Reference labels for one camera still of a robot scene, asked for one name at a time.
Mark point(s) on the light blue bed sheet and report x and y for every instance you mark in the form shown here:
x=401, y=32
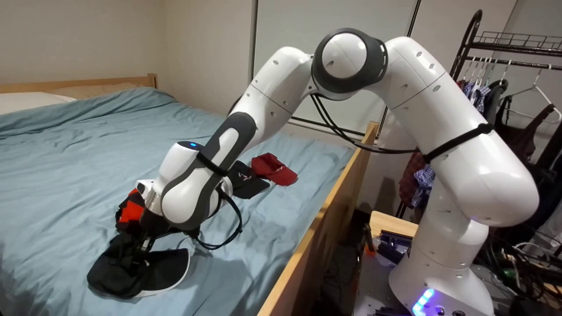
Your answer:
x=59, y=164

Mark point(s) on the wooden side table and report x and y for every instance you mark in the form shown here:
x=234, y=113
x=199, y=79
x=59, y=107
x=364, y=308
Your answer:
x=392, y=222

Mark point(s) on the purple and red hanging cloth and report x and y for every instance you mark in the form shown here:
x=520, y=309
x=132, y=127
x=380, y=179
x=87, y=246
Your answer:
x=422, y=181

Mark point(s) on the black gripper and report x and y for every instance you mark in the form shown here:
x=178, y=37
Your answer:
x=155, y=225

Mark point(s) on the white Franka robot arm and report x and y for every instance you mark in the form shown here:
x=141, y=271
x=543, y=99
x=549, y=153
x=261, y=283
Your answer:
x=468, y=176

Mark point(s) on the white pillow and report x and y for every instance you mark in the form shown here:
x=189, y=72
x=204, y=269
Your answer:
x=29, y=100

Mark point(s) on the black cap with white trim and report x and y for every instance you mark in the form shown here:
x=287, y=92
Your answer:
x=159, y=272

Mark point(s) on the bed with blue sheet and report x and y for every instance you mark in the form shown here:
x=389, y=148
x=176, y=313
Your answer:
x=317, y=246

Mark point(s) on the dark hanging garment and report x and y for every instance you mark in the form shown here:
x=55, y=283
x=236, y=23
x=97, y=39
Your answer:
x=527, y=134

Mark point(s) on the black cap with crest logo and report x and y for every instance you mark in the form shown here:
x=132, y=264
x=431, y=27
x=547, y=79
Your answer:
x=246, y=183

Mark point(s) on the black metal clothes rack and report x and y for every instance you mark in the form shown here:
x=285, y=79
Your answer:
x=515, y=43

